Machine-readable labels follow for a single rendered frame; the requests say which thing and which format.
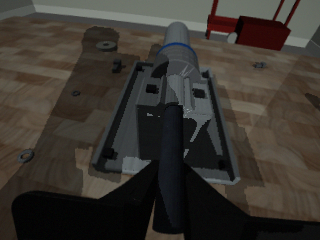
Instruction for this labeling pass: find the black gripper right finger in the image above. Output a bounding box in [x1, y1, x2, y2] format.
[183, 163, 320, 240]

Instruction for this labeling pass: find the beige flat washer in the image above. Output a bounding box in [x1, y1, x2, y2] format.
[96, 41, 117, 52]

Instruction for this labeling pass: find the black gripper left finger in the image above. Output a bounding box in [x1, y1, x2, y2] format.
[11, 160, 159, 240]

